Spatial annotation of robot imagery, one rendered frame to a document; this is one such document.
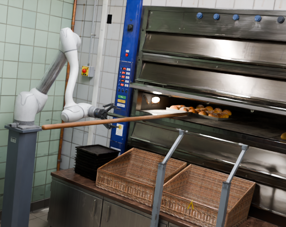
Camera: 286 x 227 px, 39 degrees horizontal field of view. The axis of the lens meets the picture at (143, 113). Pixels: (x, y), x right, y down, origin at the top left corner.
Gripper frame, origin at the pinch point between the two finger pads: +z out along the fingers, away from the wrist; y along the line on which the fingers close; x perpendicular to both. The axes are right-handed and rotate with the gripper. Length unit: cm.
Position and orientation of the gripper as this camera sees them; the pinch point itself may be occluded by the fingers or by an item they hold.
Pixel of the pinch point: (117, 118)
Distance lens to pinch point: 298.4
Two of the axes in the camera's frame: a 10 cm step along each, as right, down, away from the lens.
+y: -1.3, 9.8, 1.3
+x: -5.7, 0.4, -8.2
